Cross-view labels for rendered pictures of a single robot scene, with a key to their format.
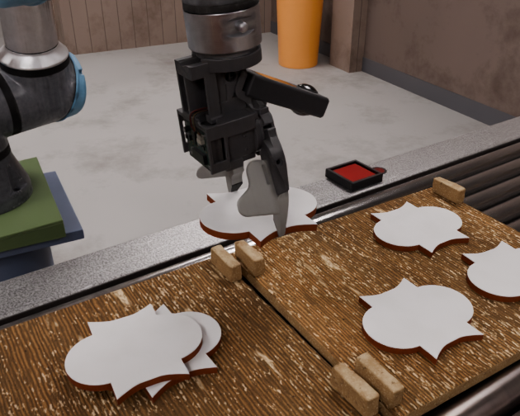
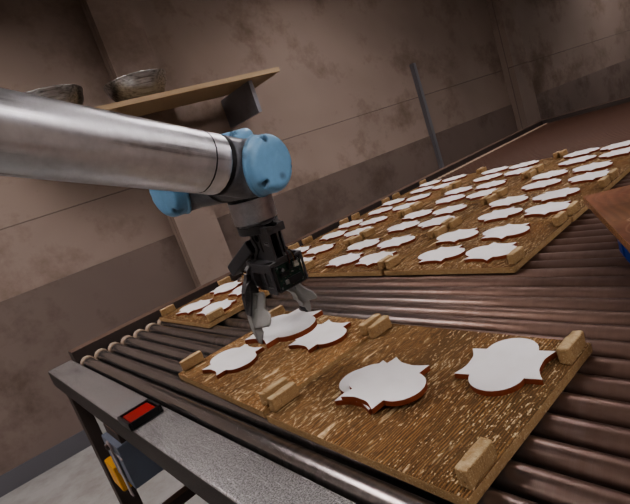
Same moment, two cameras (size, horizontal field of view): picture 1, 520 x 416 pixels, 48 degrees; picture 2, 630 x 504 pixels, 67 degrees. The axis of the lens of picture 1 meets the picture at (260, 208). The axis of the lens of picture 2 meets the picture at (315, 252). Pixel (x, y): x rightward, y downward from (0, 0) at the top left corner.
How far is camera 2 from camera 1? 1.02 m
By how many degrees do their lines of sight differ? 88
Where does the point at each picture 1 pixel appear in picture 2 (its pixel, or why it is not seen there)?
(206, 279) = (297, 405)
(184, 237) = (223, 461)
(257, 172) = not seen: hidden behind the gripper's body
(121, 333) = (376, 390)
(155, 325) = (362, 383)
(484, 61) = not seen: outside the picture
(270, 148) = not seen: hidden behind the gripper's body
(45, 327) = (376, 445)
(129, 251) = (246, 483)
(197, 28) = (269, 202)
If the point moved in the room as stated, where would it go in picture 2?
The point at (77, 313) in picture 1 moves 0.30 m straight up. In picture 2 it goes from (354, 439) to (284, 244)
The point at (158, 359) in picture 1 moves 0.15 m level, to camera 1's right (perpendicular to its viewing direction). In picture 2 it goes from (391, 368) to (369, 338)
